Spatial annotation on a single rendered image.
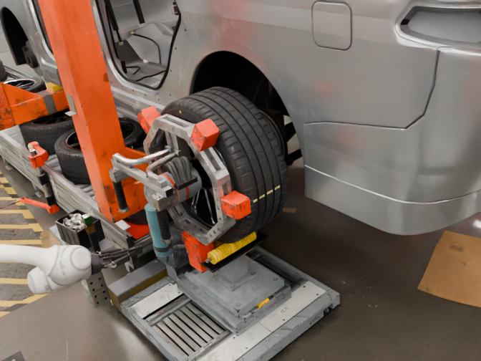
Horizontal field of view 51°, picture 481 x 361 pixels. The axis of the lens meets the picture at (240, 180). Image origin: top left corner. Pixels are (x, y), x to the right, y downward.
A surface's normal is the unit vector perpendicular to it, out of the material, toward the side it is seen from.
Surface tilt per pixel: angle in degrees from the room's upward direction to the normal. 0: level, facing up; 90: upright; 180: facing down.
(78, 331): 0
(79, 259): 61
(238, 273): 90
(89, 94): 90
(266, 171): 76
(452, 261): 2
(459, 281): 2
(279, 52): 90
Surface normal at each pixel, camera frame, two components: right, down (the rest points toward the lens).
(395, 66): -0.70, 0.41
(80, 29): 0.65, 0.30
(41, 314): -0.11, -0.87
